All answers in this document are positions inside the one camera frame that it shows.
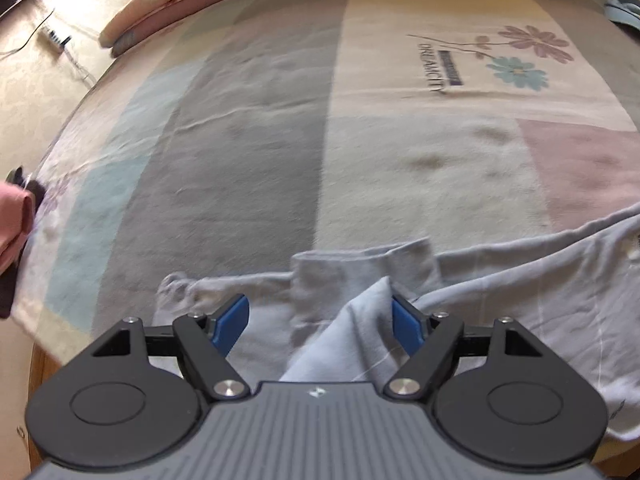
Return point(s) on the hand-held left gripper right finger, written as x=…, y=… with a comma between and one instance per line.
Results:
x=407, y=327

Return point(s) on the pink cloth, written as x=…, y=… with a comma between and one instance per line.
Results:
x=15, y=220

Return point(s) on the pink floral quilt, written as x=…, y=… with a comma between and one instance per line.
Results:
x=175, y=0

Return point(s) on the grey pants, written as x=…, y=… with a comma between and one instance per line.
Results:
x=500, y=285

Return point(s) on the blue cap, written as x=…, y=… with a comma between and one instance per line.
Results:
x=625, y=7

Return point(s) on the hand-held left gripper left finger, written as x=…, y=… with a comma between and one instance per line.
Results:
x=230, y=322

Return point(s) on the power strip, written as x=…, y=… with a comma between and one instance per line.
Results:
x=57, y=40

